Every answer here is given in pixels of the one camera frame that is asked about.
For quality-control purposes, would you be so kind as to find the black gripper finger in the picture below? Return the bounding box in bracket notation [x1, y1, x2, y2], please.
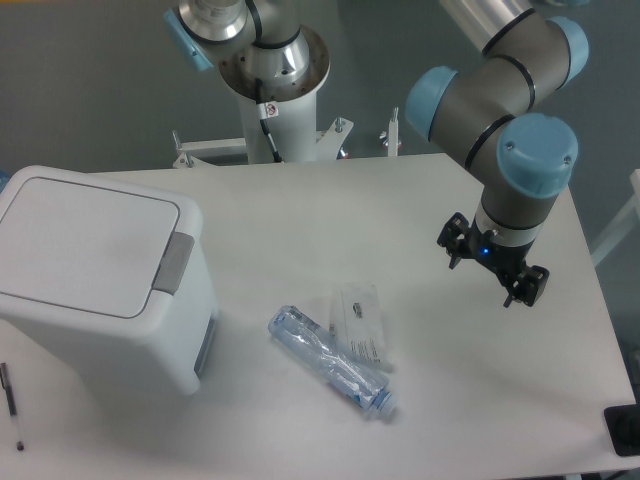
[437, 212, 471, 270]
[503, 265, 549, 308]

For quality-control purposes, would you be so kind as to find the clear plastic packaging bag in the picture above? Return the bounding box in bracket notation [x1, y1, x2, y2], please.
[329, 282, 393, 373]

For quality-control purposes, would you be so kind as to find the white metal frame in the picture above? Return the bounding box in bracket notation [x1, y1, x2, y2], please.
[591, 169, 639, 267]

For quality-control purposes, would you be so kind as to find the black pen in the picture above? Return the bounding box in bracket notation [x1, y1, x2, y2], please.
[1, 362, 25, 452]

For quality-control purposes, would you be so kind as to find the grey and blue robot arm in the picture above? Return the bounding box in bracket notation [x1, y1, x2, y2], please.
[164, 1, 589, 306]

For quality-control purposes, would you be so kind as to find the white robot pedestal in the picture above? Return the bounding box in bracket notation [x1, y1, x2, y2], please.
[172, 26, 354, 168]

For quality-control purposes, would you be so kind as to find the black device at table edge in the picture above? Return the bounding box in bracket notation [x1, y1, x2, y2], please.
[604, 404, 639, 457]

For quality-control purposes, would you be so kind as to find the crushed clear plastic bottle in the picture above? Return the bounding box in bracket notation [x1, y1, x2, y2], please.
[268, 305, 397, 420]

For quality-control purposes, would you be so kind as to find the white trash can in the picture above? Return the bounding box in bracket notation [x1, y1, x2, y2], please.
[1, 166, 219, 395]

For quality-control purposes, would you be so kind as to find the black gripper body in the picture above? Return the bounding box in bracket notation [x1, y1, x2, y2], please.
[461, 227, 531, 288]

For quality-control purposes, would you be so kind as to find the black cable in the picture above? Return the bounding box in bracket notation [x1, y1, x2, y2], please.
[253, 76, 286, 164]

